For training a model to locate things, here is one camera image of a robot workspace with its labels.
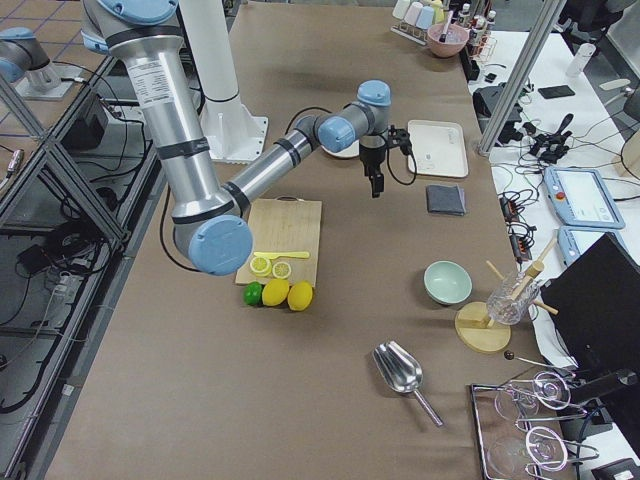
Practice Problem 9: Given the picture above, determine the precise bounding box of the white cup rack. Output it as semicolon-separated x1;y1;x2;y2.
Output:
390;22;427;46

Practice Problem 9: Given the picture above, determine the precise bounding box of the black monitor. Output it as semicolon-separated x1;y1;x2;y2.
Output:
541;233;639;380

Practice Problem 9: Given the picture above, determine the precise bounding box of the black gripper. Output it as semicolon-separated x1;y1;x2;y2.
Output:
359;139;386;198

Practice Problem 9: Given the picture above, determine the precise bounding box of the wooden cutting board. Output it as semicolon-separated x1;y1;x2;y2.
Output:
248;199;322;286

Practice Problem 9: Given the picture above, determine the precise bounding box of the round cream plate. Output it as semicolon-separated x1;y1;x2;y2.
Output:
322;141;359;159

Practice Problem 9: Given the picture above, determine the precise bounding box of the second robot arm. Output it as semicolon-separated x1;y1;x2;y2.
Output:
1;27;70;101

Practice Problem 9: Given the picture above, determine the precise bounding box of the wooden mug tree stand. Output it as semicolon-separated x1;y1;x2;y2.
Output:
455;237;558;353

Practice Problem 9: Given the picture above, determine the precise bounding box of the white cup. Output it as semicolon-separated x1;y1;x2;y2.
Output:
392;0;411;20

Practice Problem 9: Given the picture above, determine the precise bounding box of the yellow cup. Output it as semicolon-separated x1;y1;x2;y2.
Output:
427;0;446;24

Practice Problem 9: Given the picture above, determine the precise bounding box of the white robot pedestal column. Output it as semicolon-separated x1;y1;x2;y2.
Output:
179;0;239;103

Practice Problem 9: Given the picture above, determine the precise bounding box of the pink cup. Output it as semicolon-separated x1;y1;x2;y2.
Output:
403;1;423;26

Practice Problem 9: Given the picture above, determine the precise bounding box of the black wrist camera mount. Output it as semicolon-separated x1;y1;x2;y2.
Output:
387;125;413;157

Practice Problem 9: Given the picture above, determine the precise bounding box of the cream rabbit tray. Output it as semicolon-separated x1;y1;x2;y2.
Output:
407;120;468;178

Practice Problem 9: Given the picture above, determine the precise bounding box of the mint green bowl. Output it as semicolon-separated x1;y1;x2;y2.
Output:
423;260;472;305

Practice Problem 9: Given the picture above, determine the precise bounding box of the black wire glass rack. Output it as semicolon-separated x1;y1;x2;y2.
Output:
469;361;599;479

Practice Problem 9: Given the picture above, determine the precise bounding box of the blue cup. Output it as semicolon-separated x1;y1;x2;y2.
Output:
416;5;435;30

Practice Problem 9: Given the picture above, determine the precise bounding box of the crystal glass on stand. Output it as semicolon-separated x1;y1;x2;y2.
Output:
486;271;539;327

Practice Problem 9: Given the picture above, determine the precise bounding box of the aluminium frame post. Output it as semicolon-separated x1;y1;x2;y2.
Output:
478;0;566;157

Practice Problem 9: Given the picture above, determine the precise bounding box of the lemon slice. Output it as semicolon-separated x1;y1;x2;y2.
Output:
271;261;292;279
249;256;272;277

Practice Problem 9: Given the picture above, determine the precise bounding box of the blue teach pendant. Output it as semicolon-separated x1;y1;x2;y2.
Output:
543;166;626;230
557;225;626;266

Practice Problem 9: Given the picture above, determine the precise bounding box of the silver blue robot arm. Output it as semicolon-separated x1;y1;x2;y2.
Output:
81;1;391;276

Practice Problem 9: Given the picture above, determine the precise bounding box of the pink bowl of ice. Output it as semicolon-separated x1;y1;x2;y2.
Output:
427;24;469;58

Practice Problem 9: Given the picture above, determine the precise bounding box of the green lime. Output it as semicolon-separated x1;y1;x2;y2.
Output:
243;281;263;306

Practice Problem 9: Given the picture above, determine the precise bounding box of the metal muddler black tip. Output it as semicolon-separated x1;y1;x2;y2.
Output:
439;10;454;43

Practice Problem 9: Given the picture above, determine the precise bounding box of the yellow plastic knife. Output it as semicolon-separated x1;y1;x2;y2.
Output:
253;251;311;260

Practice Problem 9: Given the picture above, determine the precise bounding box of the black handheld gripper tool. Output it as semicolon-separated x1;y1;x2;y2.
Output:
522;113;574;164

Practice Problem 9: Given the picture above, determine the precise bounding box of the black smartphone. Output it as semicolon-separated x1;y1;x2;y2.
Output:
538;85;576;100

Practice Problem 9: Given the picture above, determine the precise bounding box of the folded grey cloth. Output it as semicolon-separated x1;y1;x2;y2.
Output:
426;184;466;216

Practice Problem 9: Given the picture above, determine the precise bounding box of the whole yellow lemon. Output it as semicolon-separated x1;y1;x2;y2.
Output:
261;278;290;307
287;281;314;311

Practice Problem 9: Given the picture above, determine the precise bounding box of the white pedestal base plate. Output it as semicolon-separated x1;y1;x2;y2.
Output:
201;99;269;163

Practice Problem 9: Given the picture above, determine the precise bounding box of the metal ice scoop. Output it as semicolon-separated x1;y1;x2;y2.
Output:
373;340;444;427

